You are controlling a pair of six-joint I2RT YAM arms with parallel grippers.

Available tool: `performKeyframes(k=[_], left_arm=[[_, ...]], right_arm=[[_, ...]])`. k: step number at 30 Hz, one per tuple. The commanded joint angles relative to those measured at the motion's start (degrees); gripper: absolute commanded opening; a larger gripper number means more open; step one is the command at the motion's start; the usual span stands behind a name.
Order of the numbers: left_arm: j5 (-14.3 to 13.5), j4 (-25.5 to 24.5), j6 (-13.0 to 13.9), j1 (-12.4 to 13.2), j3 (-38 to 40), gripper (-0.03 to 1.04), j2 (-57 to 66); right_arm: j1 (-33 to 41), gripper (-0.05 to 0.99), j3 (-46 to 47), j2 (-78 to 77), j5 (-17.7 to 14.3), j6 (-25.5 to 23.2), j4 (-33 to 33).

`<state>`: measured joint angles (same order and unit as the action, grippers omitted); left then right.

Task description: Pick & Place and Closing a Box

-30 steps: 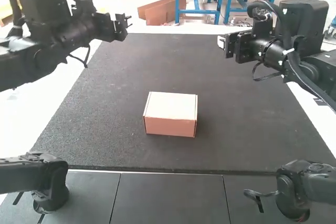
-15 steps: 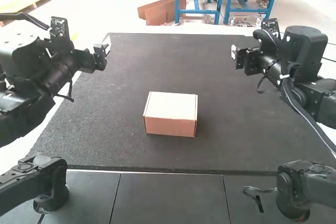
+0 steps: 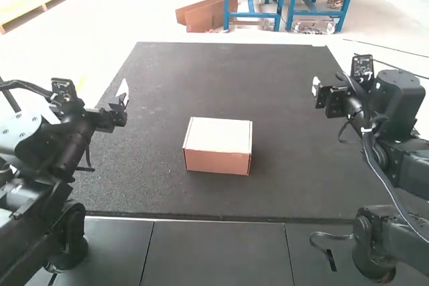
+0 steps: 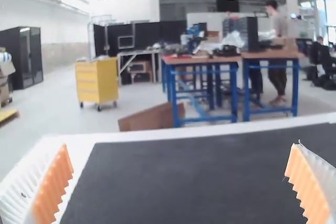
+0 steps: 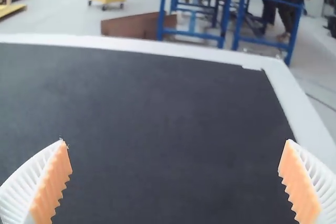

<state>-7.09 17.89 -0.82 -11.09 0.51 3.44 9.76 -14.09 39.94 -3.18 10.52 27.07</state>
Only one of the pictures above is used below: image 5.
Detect black mat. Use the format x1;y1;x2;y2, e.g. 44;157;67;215
0;42;298;224

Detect person's legs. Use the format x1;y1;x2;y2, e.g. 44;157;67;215
261;0;300;42

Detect brown cardboard sheets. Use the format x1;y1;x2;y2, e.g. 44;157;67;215
101;11;178;41

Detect blue metal frame table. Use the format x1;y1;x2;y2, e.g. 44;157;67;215
156;0;236;49
230;0;308;67

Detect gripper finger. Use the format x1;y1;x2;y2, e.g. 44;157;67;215
277;139;336;224
0;138;74;224

